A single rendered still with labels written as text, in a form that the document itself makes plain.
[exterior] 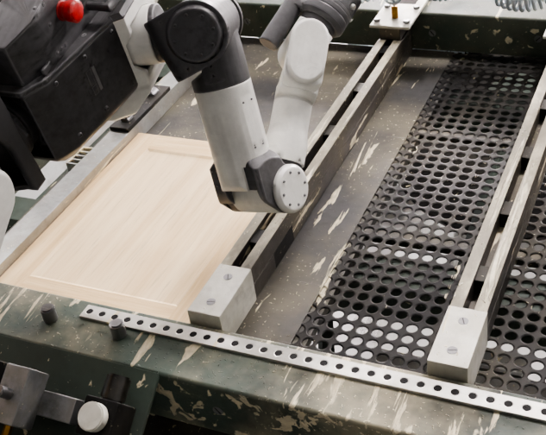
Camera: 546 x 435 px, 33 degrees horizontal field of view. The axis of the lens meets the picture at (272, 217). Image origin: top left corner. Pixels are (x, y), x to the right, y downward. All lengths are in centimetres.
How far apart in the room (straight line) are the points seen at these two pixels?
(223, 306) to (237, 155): 27
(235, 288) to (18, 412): 40
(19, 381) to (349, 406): 50
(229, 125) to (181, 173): 59
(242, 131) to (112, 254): 50
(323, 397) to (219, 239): 49
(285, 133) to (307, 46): 15
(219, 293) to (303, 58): 41
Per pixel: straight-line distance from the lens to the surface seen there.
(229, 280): 157
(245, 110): 139
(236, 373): 143
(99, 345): 155
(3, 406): 148
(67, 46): 133
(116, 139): 210
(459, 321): 144
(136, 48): 139
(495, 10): 231
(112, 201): 193
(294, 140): 149
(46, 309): 160
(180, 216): 184
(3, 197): 127
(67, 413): 148
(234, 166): 140
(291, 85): 150
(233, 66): 138
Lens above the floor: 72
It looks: 14 degrees up
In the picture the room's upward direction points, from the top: 15 degrees clockwise
